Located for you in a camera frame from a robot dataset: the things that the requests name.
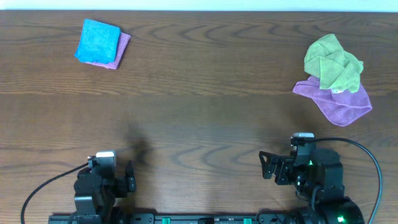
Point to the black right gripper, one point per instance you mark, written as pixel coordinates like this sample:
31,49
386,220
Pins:
280,170

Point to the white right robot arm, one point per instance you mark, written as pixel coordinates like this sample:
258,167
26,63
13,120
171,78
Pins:
317,175

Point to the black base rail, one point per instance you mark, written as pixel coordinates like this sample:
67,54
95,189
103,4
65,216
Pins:
149,218

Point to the green microfiber cloth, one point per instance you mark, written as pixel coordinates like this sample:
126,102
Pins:
336,69

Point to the blue microfiber cloth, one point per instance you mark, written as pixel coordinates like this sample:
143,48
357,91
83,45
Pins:
98,42

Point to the folded purple cloth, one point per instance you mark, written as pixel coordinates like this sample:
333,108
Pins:
122,45

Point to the crumpled purple cloth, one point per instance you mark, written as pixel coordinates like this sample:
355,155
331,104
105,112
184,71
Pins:
339,108

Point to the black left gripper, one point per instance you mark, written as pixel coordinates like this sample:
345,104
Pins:
123,184

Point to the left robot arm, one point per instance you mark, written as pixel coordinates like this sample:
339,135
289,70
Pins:
96,190

